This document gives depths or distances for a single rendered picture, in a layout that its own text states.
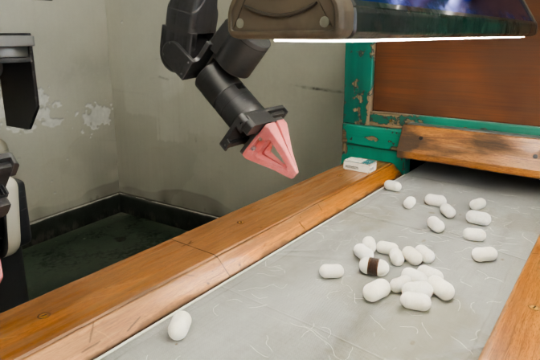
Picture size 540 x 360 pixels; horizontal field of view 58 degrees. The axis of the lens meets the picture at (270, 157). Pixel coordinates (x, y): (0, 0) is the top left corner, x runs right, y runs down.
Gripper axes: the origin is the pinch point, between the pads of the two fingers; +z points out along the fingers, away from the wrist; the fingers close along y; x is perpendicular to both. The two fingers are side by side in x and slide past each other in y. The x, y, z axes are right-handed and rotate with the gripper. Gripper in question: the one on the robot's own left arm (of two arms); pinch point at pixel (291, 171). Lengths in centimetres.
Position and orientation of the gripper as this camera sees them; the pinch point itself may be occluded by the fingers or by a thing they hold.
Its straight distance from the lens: 67.7
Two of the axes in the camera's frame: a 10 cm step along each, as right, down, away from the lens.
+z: 6.1, 7.4, -2.8
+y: 6.0, -2.0, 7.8
